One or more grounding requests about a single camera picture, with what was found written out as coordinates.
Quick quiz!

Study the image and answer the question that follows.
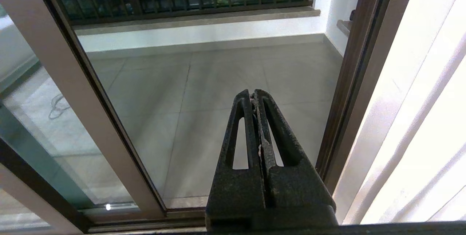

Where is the stone sill under balcony railing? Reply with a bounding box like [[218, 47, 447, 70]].
[[73, 6, 321, 36]]

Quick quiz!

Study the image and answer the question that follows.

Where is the white curtain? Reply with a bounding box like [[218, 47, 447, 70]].
[[333, 0, 466, 225]]

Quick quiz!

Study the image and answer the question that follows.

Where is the brown framed glass sliding door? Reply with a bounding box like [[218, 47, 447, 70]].
[[0, 0, 168, 222]]

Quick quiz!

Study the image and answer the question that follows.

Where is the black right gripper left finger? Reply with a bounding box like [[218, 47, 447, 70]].
[[206, 89, 265, 229]]

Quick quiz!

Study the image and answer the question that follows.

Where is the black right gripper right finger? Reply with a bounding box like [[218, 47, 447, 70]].
[[254, 89, 339, 228]]

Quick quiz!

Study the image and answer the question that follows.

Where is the stone side window sill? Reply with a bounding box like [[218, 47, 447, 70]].
[[336, 18, 352, 36]]

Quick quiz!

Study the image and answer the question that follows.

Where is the dark brown door jamb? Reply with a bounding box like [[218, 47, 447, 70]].
[[315, 0, 421, 193]]

